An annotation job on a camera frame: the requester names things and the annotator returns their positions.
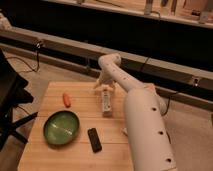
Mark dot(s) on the orange carrot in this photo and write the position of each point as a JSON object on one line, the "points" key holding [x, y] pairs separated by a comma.
{"points": [[66, 100]]}

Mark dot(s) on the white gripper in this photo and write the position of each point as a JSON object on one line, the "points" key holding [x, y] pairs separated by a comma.
{"points": [[104, 80]]}

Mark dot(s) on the green bowl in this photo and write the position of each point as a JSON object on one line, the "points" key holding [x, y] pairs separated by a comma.
{"points": [[61, 128]]}

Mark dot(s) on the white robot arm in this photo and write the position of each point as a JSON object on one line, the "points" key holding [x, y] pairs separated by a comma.
{"points": [[143, 111]]}

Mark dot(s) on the white plastic bottle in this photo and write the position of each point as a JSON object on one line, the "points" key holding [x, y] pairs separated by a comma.
{"points": [[106, 103]]}

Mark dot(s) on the white sponge block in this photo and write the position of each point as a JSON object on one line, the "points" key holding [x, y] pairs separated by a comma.
{"points": [[124, 130]]}

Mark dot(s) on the black remote control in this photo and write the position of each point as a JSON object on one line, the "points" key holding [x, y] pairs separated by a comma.
{"points": [[94, 140]]}

